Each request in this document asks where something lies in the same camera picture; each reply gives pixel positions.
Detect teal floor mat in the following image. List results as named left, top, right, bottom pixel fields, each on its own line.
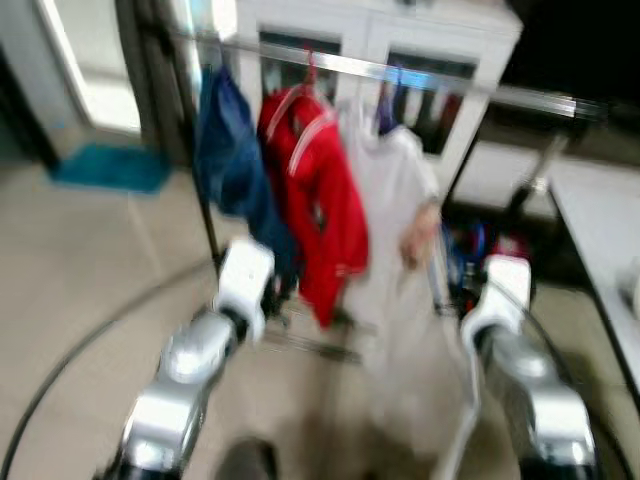
left=50, top=142, right=173, bottom=195

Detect grey curtain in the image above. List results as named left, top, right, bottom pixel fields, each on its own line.
left=113, top=0, right=201, bottom=166

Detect glass sliding door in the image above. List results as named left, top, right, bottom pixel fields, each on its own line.
left=0, top=0, right=143, bottom=136

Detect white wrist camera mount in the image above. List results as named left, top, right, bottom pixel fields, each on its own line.
left=213, top=238, right=277, bottom=344
left=458, top=254, right=534, bottom=353

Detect white glass-door cabinet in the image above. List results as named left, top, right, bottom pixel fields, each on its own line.
left=232, top=0, right=524, bottom=193

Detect metal clothes rack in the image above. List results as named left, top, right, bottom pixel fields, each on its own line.
left=165, top=25, right=611, bottom=363

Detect beige t-shirt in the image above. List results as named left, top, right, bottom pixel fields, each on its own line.
left=338, top=98, right=444, bottom=301

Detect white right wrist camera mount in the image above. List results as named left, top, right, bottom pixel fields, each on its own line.
left=458, top=254, right=534, bottom=353

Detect red clothes hanger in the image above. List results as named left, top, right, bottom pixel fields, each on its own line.
left=303, top=50, right=323, bottom=93

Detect large white work table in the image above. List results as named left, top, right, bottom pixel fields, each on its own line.
left=546, top=158, right=640, bottom=406

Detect pink and black bag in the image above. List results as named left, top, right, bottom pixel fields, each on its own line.
left=488, top=232, right=534, bottom=263

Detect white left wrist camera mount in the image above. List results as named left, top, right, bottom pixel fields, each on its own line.
left=213, top=238, right=277, bottom=344

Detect grey robot left leg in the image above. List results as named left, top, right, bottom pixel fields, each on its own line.
left=215, top=437, right=281, bottom=480

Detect red jacket white stripes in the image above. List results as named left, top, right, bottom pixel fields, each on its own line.
left=256, top=85, right=372, bottom=329

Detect purple clothes hanger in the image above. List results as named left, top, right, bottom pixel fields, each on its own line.
left=374, top=65, right=403, bottom=137

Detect white shirt black print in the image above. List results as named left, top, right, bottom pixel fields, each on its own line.
left=345, top=240, right=483, bottom=480

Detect dark TV console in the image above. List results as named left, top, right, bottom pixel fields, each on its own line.
left=497, top=0, right=640, bottom=166

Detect blue denim garment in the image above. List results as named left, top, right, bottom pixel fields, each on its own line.
left=193, top=62, right=301, bottom=286

